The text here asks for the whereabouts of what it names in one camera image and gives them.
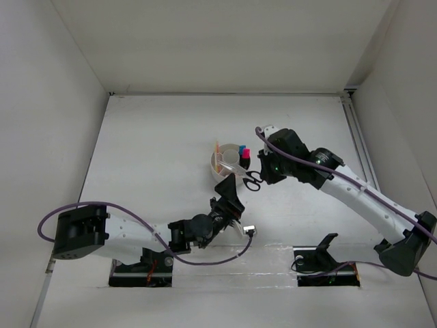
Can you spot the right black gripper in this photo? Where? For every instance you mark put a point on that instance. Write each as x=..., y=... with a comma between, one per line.
x=265, y=172

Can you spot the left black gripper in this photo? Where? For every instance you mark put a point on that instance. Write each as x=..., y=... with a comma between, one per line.
x=227, y=204

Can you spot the black handled scissors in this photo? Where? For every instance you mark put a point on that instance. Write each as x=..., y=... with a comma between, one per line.
x=251, y=179

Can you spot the pink black highlighter marker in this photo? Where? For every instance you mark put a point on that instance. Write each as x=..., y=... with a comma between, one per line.
x=245, y=159

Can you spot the blue black highlighter marker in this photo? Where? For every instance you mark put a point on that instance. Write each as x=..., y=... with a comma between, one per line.
x=241, y=149

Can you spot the pink thin highlighter pen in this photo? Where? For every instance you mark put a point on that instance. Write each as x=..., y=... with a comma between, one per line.
x=218, y=155

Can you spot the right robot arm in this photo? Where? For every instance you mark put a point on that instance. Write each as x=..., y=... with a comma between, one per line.
x=406, y=234

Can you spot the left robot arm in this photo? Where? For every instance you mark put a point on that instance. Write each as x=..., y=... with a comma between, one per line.
x=92, y=229

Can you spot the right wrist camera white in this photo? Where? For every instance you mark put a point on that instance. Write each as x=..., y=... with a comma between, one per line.
x=270, y=129

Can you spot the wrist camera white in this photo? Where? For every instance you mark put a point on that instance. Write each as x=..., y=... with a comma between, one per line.
x=247, y=229
x=270, y=129

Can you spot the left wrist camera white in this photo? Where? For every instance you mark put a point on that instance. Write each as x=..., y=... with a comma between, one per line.
x=247, y=229

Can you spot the aluminium rail on right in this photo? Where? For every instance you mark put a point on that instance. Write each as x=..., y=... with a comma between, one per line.
x=366, y=165

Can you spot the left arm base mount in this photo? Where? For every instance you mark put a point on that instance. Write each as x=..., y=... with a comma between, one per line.
x=152, y=270

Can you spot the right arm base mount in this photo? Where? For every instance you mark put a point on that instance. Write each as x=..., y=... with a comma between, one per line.
x=315, y=267

